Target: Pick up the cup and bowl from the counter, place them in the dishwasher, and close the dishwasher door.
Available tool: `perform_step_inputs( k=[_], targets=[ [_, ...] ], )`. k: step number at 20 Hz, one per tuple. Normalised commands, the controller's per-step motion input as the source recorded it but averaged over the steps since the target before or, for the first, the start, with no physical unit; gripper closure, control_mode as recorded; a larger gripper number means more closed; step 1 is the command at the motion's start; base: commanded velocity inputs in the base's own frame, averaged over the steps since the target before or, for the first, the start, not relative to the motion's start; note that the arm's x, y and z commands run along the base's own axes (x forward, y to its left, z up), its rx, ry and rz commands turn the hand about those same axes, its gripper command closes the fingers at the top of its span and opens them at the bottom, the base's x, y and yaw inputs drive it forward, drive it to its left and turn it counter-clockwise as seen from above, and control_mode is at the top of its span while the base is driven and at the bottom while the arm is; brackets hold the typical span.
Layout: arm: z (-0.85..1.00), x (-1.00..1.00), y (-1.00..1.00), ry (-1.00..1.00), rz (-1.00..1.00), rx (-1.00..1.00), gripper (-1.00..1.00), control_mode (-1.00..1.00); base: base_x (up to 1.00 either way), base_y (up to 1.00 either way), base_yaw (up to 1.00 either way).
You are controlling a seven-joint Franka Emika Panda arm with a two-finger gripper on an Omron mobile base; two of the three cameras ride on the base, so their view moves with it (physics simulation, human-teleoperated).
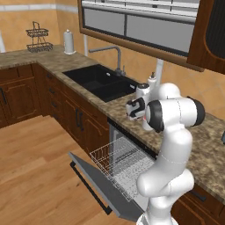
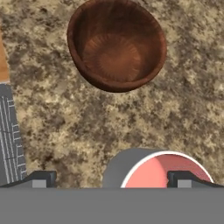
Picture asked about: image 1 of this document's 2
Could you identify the white soap dispenser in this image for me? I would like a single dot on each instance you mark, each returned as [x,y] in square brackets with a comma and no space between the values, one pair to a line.
[152,80]

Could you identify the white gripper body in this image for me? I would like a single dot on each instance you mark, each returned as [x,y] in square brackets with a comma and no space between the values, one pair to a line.
[145,124]

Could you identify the dark brown wall cupboard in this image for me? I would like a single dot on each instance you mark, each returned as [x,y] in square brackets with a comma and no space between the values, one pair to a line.
[205,44]

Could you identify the white post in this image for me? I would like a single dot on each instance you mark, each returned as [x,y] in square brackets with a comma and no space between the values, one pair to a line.
[85,45]
[1,44]
[158,71]

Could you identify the grey dishwasher door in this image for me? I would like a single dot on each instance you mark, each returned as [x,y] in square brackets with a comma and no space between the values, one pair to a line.
[99,181]

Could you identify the brown cupboard door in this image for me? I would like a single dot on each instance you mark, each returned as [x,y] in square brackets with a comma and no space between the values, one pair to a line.
[190,215]
[70,120]
[95,134]
[22,98]

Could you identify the brown drawer front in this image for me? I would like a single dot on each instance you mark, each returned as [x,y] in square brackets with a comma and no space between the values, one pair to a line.
[54,79]
[58,106]
[17,73]
[60,118]
[57,93]
[212,202]

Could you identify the dishwasher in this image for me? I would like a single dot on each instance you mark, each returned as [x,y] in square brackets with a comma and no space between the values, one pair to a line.
[112,137]

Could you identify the grey sink tap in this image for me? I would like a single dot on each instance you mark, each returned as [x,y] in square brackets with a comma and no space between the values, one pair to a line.
[118,57]

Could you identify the black kitchen sink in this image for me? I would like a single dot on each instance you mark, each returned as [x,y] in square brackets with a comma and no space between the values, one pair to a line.
[96,80]

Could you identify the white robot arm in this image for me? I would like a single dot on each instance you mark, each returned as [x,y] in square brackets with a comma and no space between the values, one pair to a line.
[175,152]

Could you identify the dark grey bowl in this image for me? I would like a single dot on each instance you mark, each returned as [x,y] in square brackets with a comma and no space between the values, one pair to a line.
[223,137]

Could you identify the white paper towel roll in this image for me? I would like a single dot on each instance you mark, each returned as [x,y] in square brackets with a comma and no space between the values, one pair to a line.
[69,44]

